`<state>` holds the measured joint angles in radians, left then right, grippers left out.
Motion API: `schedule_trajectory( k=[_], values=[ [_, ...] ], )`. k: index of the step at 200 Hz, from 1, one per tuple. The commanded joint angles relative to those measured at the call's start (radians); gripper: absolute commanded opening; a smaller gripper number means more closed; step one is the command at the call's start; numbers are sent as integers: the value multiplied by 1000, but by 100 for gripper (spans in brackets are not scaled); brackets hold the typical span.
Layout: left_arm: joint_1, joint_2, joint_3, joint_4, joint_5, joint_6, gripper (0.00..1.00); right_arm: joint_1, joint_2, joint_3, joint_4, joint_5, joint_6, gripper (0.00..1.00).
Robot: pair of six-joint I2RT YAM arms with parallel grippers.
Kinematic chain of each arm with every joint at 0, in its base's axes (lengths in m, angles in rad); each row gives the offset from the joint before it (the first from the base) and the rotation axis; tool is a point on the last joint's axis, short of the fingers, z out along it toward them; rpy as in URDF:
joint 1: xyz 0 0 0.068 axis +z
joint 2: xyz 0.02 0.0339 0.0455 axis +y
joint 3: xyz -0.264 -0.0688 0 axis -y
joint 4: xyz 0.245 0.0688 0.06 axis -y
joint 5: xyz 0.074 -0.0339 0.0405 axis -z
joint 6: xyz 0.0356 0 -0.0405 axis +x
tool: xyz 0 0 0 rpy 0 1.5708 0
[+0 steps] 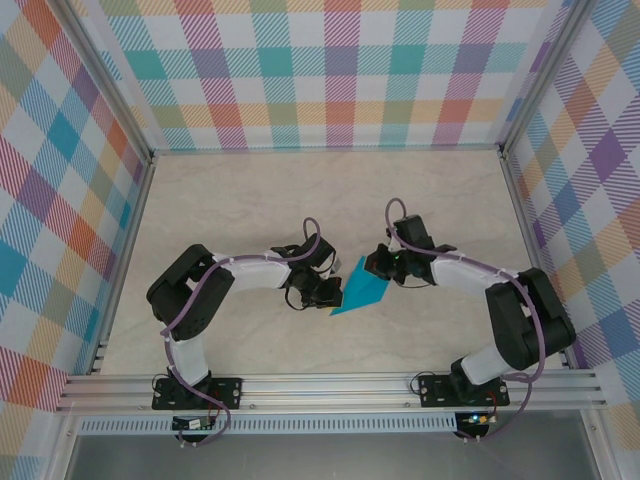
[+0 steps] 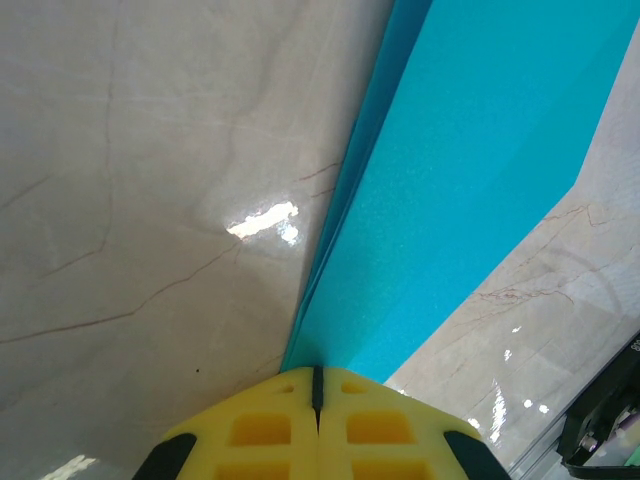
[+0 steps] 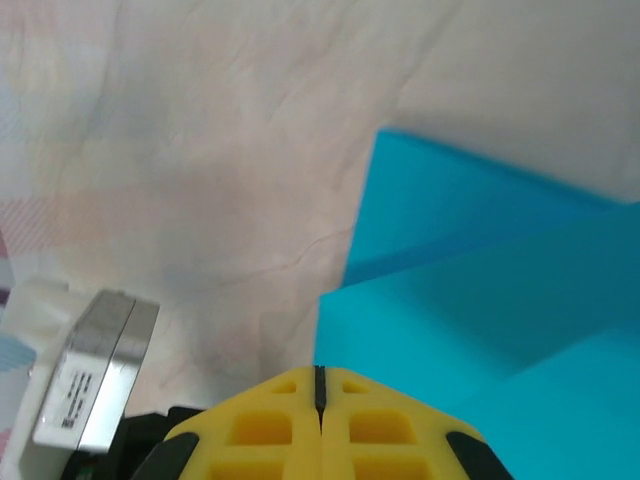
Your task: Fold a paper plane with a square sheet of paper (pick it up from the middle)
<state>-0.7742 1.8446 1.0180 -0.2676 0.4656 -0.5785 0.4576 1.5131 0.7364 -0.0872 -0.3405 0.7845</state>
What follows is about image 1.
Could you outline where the blue paper sheet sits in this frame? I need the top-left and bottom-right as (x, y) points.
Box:
(329, 254), (390, 317)

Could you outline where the grey metal panel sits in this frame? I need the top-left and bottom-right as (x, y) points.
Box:
(64, 432), (601, 480)

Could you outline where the aluminium mounting rail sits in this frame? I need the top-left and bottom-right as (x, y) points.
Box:
(54, 372), (609, 414)

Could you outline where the aluminium side rail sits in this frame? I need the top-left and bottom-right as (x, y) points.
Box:
(89, 152), (157, 376)
(499, 149), (574, 371)

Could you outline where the slotted grey cable duct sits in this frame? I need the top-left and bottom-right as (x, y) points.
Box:
(77, 412), (459, 435)

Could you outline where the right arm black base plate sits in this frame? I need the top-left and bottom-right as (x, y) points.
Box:
(417, 372), (511, 409)

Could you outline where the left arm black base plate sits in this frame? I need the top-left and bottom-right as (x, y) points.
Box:
(152, 377), (244, 411)

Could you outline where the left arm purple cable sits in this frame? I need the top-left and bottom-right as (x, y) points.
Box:
(162, 217), (325, 449)

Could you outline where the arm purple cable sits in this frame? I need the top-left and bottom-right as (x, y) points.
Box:
(383, 198), (550, 444)
(162, 217), (325, 449)

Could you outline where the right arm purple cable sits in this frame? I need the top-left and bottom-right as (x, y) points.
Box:
(383, 198), (550, 444)

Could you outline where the aluminium frame post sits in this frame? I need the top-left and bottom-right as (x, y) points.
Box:
(498, 0), (595, 159)
(58, 0), (154, 161)

